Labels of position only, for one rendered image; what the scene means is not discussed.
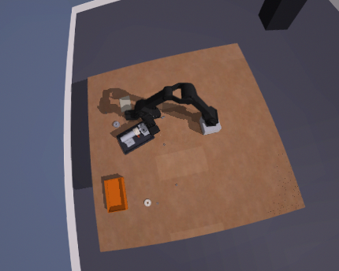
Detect orange rectangular tray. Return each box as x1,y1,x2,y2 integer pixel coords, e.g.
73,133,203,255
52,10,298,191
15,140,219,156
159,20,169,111
104,177,128,213

